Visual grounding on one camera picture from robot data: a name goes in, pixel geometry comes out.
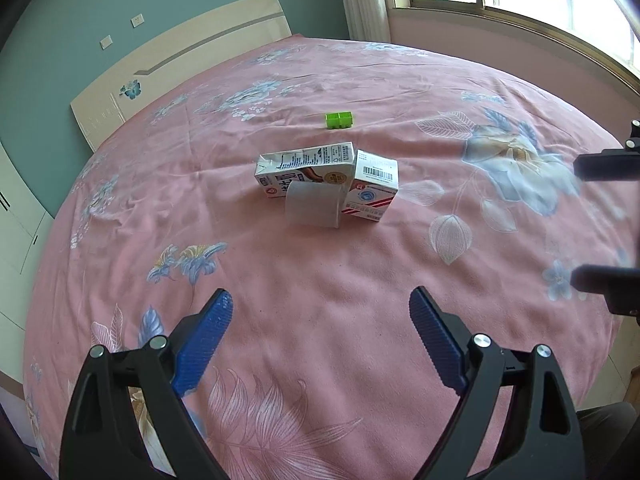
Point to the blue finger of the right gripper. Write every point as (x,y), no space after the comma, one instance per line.
(618,286)
(612,164)

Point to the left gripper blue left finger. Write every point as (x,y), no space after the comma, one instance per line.
(101,437)

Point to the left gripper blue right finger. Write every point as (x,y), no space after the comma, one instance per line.
(540,438)

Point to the white barcode medicine box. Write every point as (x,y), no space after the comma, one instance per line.
(373,188)

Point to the green plastic block tray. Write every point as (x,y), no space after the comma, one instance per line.
(339,120)

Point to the white milk carton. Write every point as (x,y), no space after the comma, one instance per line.
(326,164)

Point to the translucent plastic cup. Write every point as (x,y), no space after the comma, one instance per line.
(314,204)

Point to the grey trouser leg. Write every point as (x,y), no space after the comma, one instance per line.
(604,430)

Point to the white wardrobe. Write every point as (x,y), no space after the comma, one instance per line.
(24,226)

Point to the pink floral bed sheet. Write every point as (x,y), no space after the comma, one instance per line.
(321,374)

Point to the cream wooden headboard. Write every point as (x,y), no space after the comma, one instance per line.
(170,59)

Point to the white wall socket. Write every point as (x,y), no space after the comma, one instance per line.
(106,42)

